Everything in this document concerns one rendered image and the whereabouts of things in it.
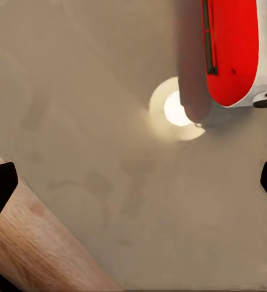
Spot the radio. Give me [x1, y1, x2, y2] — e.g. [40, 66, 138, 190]
[201, 0, 267, 108]

